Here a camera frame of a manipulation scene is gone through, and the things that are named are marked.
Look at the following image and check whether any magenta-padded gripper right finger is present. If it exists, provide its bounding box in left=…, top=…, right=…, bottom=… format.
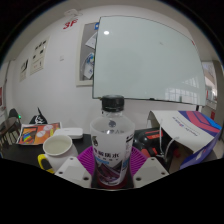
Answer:
left=129, top=146, right=170, bottom=189

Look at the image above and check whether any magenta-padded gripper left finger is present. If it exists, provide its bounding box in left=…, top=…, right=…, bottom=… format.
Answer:
left=54, top=146, right=97, bottom=189

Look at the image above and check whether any clear black-capped water bottle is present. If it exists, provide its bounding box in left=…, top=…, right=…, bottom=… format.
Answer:
left=89, top=94, right=136, bottom=187

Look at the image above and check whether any colourful printed magazine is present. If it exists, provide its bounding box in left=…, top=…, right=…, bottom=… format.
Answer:
left=16, top=121, right=63, bottom=146

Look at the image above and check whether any white paper bag, colourful print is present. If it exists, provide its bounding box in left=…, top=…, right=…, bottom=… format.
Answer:
left=146, top=109, right=223, bottom=171

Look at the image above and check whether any black bag with white print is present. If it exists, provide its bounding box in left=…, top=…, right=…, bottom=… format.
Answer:
left=29, top=107, right=48, bottom=125

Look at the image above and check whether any round brown wooden table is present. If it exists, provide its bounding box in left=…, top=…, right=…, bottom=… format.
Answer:
left=0, top=116, right=21, bottom=145

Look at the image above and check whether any dark chair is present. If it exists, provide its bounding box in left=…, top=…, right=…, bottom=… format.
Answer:
left=8, top=108, right=21, bottom=121

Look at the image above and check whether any large white whiteboard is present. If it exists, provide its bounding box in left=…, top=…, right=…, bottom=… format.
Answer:
left=92, top=14, right=208, bottom=107

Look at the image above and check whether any grey notice board with papers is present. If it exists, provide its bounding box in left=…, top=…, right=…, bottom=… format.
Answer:
left=75, top=21, right=100, bottom=88

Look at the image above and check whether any white mug with yellow handle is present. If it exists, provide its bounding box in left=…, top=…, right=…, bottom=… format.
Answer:
left=37, top=133, right=79, bottom=174

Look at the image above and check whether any small white wall poster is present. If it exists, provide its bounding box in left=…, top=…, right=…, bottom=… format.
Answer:
left=19, top=59, right=30, bottom=83

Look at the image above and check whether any large white wall poster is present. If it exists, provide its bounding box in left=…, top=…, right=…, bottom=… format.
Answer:
left=29, top=36, right=51, bottom=76

